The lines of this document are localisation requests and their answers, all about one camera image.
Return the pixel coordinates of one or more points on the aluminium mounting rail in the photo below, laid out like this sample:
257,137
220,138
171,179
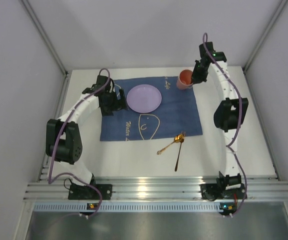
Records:
187,189

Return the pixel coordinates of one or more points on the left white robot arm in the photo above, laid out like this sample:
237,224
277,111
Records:
63,136

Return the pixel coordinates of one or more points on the orange plastic cup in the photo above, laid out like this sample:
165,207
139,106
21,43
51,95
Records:
184,80

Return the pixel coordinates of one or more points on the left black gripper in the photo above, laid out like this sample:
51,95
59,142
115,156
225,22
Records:
118,104

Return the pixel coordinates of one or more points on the copper fork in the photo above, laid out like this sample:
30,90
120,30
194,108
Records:
178,157

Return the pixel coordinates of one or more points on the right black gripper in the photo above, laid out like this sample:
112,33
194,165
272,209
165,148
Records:
197,77

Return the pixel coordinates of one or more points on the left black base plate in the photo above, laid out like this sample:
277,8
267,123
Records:
78,192

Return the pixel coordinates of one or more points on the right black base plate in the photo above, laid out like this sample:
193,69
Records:
211,192

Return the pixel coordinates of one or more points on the aluminium frame post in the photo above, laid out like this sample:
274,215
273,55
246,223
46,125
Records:
43,34
279,9

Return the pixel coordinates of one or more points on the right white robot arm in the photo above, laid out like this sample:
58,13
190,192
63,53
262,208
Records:
228,117

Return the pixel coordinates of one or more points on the purple plastic plate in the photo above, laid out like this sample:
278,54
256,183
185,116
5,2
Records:
144,98

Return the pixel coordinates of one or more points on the left aluminium frame post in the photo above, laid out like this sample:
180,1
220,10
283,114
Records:
43,34

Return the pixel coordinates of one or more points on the perforated cable duct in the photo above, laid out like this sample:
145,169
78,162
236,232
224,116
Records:
133,207

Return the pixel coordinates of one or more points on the right aluminium frame post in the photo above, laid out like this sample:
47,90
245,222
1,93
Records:
279,9

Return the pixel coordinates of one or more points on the blue cloth placemat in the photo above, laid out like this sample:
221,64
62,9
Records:
157,109

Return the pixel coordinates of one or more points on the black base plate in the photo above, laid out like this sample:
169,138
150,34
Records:
211,192
78,192

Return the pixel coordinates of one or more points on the gold spoon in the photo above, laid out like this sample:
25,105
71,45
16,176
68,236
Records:
177,139

